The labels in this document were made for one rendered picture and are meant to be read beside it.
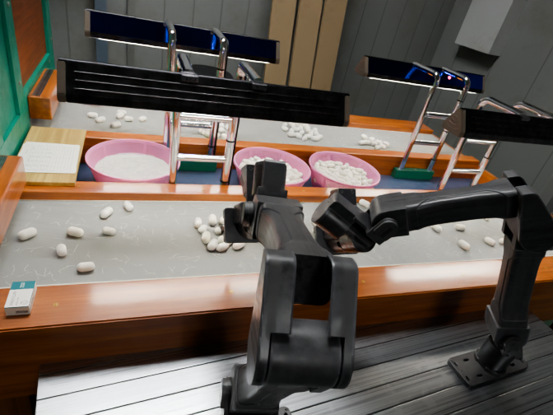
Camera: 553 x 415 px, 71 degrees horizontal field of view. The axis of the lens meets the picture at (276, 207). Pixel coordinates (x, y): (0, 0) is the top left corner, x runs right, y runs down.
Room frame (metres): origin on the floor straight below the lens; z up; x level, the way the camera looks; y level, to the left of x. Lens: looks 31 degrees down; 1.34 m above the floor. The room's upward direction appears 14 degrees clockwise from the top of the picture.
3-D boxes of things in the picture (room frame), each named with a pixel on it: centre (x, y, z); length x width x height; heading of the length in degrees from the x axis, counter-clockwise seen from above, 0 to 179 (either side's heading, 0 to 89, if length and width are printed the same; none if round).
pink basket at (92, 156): (1.01, 0.45, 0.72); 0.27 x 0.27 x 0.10
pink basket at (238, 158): (1.20, 0.05, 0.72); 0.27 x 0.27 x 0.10
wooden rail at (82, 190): (1.12, -0.17, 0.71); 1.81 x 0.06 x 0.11; 115
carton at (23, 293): (0.44, 0.39, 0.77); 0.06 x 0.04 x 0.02; 25
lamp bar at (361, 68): (1.74, -0.47, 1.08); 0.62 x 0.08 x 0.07; 115
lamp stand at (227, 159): (0.90, 0.20, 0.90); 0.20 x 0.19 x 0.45; 115
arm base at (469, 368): (0.64, -0.56, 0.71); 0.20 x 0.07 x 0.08; 120
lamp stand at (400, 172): (1.67, -0.51, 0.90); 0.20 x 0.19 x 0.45; 115
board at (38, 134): (0.92, 0.65, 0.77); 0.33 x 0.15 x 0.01; 25
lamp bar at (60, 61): (0.83, 0.18, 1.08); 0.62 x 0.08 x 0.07; 115
